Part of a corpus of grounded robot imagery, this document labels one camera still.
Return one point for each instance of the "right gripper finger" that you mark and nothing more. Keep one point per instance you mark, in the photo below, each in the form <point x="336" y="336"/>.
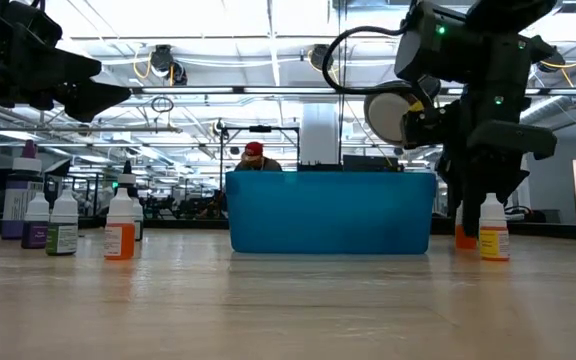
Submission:
<point x="450" y="175"/>
<point x="483" y="190"/>

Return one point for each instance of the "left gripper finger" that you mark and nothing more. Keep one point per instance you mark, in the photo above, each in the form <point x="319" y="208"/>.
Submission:
<point x="63" y="62"/>
<point x="90" y="100"/>

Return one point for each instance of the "small orange food coloring bottle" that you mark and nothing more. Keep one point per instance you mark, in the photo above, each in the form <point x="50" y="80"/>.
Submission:
<point x="465" y="242"/>
<point x="119" y="242"/>

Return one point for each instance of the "small yellow food coloring bottle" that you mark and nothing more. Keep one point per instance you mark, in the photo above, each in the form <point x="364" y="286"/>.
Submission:
<point x="494" y="245"/>

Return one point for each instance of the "large black food coloring bottle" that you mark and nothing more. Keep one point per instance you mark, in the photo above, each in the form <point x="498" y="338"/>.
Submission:
<point x="127" y="177"/>

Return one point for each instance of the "large purple food coloring bottle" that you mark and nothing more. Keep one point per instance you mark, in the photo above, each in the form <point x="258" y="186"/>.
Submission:
<point x="18" y="200"/>

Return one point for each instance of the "small green food coloring bottle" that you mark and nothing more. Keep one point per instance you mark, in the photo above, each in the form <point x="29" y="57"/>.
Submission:
<point x="62" y="240"/>

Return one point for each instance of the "small purple food coloring bottle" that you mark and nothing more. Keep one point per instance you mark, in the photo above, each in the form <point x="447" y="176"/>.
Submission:
<point x="34" y="235"/>

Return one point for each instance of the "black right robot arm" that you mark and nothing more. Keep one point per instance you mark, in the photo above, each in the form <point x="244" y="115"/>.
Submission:
<point x="483" y="55"/>

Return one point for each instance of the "black monitor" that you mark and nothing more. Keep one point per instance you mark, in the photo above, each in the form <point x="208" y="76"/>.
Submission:
<point x="368" y="163"/>

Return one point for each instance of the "black gooseneck desk lamp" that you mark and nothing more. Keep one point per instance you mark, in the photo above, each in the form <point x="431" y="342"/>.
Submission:
<point x="385" y="115"/>

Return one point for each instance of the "blue plastic bin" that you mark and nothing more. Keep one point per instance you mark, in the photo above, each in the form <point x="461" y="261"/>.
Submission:
<point x="328" y="215"/>

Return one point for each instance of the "person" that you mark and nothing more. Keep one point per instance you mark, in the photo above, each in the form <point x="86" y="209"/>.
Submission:
<point x="255" y="162"/>

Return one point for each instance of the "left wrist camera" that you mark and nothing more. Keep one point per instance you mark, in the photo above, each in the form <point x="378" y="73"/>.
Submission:
<point x="33" y="25"/>

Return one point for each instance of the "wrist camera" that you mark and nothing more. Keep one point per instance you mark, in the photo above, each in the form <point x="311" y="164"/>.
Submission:
<point x="33" y="25"/>
<point x="433" y="125"/>

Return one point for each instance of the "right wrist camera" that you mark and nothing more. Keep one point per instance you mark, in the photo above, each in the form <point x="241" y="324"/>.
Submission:
<point x="433" y="125"/>

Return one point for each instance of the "black aluminium table frame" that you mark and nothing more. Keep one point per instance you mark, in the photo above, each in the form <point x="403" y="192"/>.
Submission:
<point x="188" y="223"/>

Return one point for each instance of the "black camera stand frame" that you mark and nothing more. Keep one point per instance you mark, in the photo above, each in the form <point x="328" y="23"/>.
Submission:
<point x="260" y="128"/>

